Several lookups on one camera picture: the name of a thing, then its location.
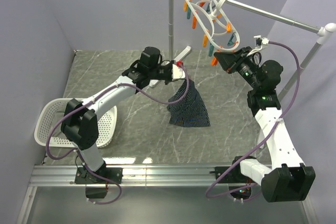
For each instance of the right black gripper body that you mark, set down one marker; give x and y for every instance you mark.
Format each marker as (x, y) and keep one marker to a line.
(245, 67)

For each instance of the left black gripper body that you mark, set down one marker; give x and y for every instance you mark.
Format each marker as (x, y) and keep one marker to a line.
(161, 72)

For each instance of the white oval clip hanger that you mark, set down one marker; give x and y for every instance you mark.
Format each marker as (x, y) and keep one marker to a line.
(220, 35)

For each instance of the navy striped underwear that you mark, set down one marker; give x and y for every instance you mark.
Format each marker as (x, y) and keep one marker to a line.
(190, 111)

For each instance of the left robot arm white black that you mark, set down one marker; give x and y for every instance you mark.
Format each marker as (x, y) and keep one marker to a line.
(80, 125)

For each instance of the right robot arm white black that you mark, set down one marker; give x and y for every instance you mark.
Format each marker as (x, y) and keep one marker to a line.
(288, 178)

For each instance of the white metal drying rack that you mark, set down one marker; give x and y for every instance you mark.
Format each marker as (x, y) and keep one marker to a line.
(311, 120)

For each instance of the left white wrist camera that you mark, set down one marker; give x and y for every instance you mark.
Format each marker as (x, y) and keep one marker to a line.
(177, 71)

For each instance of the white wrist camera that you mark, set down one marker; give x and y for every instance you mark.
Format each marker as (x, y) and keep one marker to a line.
(261, 44)
(177, 71)

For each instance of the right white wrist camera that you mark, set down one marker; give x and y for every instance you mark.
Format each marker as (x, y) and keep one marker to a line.
(261, 44)

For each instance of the aluminium mounting rail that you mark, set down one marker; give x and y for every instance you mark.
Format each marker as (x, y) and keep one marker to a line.
(143, 175)

